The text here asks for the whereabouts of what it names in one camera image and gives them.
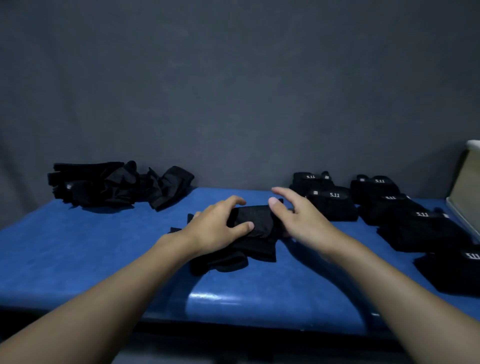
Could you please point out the person's left forearm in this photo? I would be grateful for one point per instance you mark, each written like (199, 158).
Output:
(93, 300)

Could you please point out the white storage box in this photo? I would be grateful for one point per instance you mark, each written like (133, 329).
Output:
(468, 187)

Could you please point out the person's left hand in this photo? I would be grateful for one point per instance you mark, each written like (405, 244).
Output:
(210, 232)

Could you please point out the person's right hand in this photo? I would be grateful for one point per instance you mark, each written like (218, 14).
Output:
(311, 225)

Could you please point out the pile of black gloves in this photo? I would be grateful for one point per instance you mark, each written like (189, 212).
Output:
(112, 183)

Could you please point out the black fingerless glove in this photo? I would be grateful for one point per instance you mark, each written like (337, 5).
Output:
(377, 180)
(423, 214)
(225, 262)
(311, 176)
(423, 236)
(375, 195)
(392, 198)
(470, 255)
(333, 212)
(258, 221)
(307, 187)
(390, 213)
(332, 194)
(450, 277)

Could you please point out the person's right forearm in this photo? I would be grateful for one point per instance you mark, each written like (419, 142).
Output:
(405, 307)

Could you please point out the blue padded bench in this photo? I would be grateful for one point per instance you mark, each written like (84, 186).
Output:
(93, 255)

